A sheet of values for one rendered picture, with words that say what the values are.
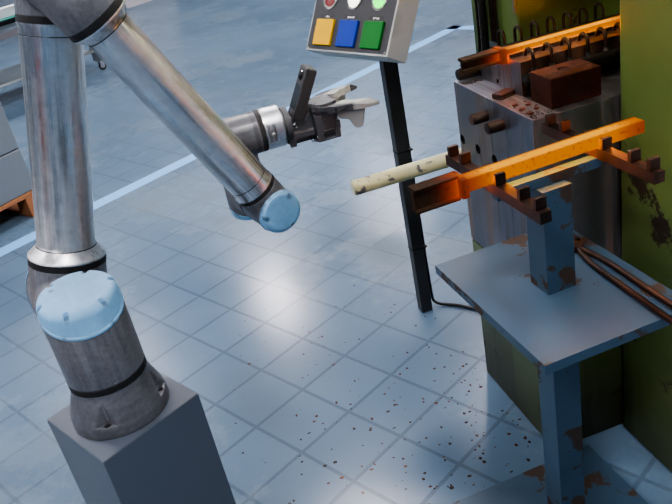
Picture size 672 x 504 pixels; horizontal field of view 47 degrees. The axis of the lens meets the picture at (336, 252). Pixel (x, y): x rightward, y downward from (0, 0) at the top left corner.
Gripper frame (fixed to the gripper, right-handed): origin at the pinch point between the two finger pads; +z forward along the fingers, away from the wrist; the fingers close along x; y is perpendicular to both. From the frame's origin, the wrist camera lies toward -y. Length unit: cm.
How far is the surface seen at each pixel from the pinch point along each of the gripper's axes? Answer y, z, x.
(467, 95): 10.4, 27.0, -8.2
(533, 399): 89, 27, 13
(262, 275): 100, -21, -118
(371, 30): -2.1, 17.2, -44.0
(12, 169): 72, -121, -261
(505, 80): 6.4, 33.0, 0.1
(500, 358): 87, 27, -5
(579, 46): 0.8, 47.7, 7.7
